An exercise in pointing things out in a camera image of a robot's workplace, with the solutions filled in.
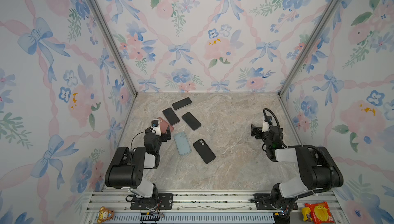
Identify aluminium rail frame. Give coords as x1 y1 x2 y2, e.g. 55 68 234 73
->
81 190 350 224

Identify monkey plush toy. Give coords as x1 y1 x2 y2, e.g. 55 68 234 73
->
96 207 115 224

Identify pink phone case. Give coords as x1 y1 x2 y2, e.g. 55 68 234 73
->
158 117 174 134

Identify black phone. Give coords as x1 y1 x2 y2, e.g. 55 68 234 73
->
172 97 192 110
182 112 202 131
162 108 180 126

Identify black phone case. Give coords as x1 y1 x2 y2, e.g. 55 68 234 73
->
193 139 216 164

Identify red snack packet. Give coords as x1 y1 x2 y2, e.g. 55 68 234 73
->
305 202 334 224

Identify yellow toy figure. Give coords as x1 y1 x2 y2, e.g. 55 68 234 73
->
301 207 313 222

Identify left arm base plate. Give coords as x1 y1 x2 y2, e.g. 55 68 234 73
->
129 193 173 211

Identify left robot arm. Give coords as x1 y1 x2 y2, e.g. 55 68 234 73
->
105 125 171 210

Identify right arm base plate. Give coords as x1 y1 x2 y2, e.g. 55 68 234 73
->
250 193 299 211

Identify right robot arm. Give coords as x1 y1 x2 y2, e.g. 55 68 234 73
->
251 124 344 212

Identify light blue phone case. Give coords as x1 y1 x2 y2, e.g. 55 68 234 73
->
174 132 191 156

